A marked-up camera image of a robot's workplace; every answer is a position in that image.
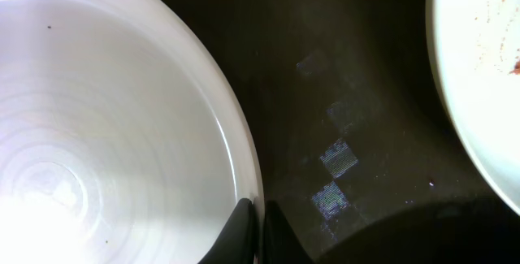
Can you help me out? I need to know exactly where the dark brown serving tray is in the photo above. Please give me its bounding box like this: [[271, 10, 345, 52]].
[[162, 0, 519, 263]]

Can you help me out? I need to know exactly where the cream plastic plate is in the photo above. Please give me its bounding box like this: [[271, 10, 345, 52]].
[[425, 0, 519, 212]]

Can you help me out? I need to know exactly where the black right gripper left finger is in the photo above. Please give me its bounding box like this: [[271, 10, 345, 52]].
[[199, 198, 257, 264]]

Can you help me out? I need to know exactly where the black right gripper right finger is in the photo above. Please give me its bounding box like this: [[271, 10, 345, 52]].
[[262, 201, 313, 264]]

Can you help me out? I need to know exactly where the pink plastic plate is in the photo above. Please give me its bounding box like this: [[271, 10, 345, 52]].
[[1, 0, 264, 263]]

